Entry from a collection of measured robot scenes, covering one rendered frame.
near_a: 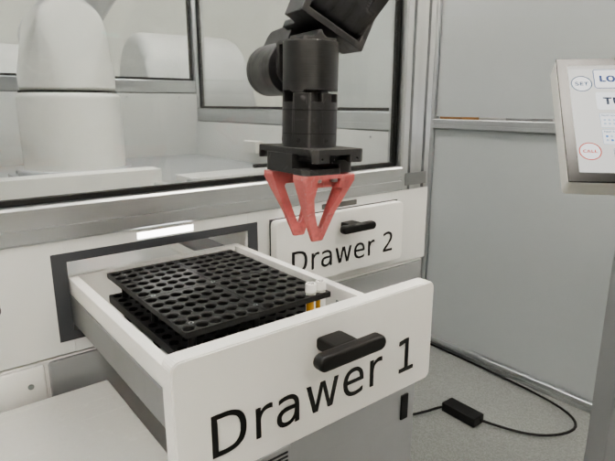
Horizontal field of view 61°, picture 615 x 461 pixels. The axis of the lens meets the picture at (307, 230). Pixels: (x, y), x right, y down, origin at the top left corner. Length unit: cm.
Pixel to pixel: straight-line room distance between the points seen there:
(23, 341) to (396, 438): 80
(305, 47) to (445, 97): 185
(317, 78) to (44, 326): 44
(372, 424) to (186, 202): 64
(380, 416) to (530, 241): 122
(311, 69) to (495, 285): 187
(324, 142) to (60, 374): 44
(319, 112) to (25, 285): 40
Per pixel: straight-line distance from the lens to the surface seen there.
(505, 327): 233
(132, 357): 53
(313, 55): 53
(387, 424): 119
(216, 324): 51
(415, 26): 102
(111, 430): 64
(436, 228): 242
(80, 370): 75
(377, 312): 50
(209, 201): 76
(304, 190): 52
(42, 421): 69
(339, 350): 43
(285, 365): 44
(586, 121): 120
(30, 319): 71
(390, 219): 97
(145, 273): 69
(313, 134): 53
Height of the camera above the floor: 111
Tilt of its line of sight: 14 degrees down
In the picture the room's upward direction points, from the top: straight up
